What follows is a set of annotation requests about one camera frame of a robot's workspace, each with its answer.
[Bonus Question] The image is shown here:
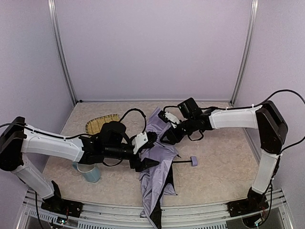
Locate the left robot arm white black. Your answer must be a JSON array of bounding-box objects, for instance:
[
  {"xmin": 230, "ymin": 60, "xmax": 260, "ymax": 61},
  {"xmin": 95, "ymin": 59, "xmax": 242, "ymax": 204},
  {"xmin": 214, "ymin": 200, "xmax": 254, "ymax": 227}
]
[{"xmin": 0, "ymin": 116, "xmax": 159, "ymax": 209}]

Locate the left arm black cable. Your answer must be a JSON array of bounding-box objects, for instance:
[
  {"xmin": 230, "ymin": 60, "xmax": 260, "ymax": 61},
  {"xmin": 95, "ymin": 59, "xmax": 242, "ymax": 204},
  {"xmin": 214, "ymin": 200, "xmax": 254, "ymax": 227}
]
[{"xmin": 118, "ymin": 108, "xmax": 147, "ymax": 136}]

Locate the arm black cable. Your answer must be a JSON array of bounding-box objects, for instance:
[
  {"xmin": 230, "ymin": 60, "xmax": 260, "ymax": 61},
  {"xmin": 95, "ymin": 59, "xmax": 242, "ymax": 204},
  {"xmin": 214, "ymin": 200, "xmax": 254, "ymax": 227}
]
[
  {"xmin": 262, "ymin": 89, "xmax": 305, "ymax": 153},
  {"xmin": 118, "ymin": 108, "xmax": 147, "ymax": 136}
]

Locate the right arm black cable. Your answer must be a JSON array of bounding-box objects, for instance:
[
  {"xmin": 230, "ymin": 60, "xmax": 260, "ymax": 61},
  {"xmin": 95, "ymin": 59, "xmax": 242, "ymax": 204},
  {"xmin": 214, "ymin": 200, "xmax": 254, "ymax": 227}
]
[{"xmin": 262, "ymin": 89, "xmax": 305, "ymax": 153}]

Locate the woven bamboo tray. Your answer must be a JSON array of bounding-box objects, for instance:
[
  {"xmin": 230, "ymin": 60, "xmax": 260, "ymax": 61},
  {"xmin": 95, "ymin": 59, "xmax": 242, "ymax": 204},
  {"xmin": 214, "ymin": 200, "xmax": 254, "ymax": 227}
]
[{"xmin": 85, "ymin": 114, "xmax": 119, "ymax": 135}]

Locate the aluminium corner post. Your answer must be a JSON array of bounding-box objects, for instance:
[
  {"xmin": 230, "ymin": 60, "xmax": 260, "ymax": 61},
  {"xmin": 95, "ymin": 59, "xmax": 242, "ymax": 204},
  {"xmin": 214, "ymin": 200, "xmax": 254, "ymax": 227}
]
[
  {"xmin": 230, "ymin": 0, "xmax": 259, "ymax": 106},
  {"xmin": 48, "ymin": 0, "xmax": 78, "ymax": 106}
]

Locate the aluminium front rail frame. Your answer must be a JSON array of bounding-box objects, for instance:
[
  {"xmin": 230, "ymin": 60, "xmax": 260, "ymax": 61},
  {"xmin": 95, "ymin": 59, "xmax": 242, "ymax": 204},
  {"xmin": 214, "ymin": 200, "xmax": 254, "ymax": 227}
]
[{"xmin": 15, "ymin": 188, "xmax": 295, "ymax": 229}]

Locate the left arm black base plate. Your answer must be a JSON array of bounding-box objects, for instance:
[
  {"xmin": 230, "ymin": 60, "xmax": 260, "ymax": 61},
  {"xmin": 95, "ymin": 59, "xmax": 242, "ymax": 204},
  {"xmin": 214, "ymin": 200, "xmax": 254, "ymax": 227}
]
[{"xmin": 41, "ymin": 199, "xmax": 83, "ymax": 218}]

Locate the right aluminium corner post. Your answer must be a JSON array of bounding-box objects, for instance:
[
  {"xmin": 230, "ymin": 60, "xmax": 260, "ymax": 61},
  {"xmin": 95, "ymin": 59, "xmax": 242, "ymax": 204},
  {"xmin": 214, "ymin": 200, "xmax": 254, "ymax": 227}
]
[{"xmin": 230, "ymin": 0, "xmax": 259, "ymax": 106}]

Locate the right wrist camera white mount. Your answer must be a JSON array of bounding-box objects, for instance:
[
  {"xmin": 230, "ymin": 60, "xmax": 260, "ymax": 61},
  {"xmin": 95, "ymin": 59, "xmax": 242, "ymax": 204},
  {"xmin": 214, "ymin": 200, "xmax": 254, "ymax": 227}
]
[{"xmin": 158, "ymin": 110, "xmax": 181, "ymax": 128}]

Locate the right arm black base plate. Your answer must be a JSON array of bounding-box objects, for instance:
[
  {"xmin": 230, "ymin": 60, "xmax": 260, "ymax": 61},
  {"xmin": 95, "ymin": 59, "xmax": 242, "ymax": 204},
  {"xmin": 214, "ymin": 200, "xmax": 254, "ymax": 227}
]
[{"xmin": 227, "ymin": 198, "xmax": 269, "ymax": 217}]

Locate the light blue plastic pitcher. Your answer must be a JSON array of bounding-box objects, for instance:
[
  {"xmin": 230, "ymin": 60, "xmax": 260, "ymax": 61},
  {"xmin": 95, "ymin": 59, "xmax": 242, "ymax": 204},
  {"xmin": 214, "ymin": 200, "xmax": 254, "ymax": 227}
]
[{"xmin": 72, "ymin": 162, "xmax": 101, "ymax": 183}]

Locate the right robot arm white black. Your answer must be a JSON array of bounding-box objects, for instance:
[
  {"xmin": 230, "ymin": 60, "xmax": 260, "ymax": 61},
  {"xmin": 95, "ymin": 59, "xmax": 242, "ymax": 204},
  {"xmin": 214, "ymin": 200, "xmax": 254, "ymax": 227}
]
[{"xmin": 158, "ymin": 97, "xmax": 288, "ymax": 216}]

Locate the left aluminium corner post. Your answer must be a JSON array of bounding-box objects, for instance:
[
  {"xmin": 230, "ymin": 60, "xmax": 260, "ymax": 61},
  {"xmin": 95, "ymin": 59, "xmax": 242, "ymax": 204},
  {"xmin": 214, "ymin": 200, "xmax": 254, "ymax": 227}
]
[{"xmin": 48, "ymin": 0, "xmax": 78, "ymax": 106}]

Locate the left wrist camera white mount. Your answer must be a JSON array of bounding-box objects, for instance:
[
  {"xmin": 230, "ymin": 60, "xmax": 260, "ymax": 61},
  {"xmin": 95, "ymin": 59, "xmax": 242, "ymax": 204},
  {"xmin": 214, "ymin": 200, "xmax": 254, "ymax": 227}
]
[{"xmin": 132, "ymin": 132, "xmax": 157, "ymax": 154}]

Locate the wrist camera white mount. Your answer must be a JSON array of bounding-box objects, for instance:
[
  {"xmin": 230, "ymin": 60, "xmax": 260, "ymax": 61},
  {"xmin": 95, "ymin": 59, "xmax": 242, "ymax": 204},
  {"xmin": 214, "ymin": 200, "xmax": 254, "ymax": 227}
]
[
  {"xmin": 158, "ymin": 110, "xmax": 181, "ymax": 128},
  {"xmin": 132, "ymin": 132, "xmax": 157, "ymax": 154}
]

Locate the lilac folding umbrella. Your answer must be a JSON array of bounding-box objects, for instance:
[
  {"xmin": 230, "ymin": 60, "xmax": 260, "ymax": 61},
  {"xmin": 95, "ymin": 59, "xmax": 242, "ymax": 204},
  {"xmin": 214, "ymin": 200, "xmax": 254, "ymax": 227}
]
[{"xmin": 139, "ymin": 106, "xmax": 198, "ymax": 229}]

